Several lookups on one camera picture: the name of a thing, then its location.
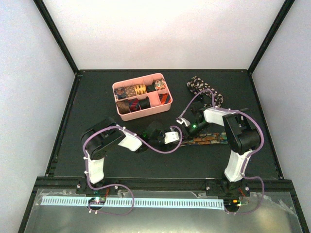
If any brown green patterned tie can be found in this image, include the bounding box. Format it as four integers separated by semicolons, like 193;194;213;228
181;133;228;146

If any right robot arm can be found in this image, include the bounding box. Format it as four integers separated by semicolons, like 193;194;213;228
176;106;264;196

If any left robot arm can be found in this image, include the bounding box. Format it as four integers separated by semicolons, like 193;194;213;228
81;116;183;194

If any red navy rolled tie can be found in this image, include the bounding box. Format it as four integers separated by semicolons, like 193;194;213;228
129;98;140;112

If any red striped rolled tie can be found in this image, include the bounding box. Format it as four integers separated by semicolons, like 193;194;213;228
159;93;171;105

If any pink divided organizer box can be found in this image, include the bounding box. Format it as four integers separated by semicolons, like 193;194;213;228
112;73;173;121

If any black floral tie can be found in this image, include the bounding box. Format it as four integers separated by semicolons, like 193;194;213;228
186;76;224;107

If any yellow black rolled tie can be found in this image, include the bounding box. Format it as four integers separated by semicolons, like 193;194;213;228
134;84;147;95

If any brown paisley rolled tie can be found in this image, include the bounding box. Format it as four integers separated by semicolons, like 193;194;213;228
124;85;137;98

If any white red floral rolled tie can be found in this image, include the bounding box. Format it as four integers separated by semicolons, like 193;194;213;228
153;79;166;91

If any blue floral rolled tie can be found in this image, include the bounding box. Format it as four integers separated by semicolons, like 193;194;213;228
114;87;127;100

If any light blue slotted strip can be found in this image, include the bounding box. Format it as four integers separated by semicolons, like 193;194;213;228
40;196;225;210

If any clear acrylic sheet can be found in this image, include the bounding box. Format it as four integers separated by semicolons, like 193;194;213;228
20;189;303;233

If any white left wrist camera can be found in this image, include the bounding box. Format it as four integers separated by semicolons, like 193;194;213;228
164;131;180;145

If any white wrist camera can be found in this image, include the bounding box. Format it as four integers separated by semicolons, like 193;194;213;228
164;131;180;145
176;117;191;127

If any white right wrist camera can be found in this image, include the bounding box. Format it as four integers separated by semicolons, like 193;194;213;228
176;117;191;127

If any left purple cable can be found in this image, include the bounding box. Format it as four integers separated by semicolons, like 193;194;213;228
83;125;183;216

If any purple cable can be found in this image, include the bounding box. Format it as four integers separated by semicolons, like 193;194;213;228
178;89;266;216
83;125;183;216

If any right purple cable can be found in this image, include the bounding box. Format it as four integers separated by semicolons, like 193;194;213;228
178;89;266;216

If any black aluminium mounting rail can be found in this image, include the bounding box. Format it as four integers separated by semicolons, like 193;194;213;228
36;178;294;195

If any right black frame post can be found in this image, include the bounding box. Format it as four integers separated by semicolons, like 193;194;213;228
247;0;295;75

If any black frame post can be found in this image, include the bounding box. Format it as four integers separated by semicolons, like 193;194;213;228
247;0;295;75
33;0;79;74

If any left black frame post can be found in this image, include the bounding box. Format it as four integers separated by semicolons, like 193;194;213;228
33;0;79;74

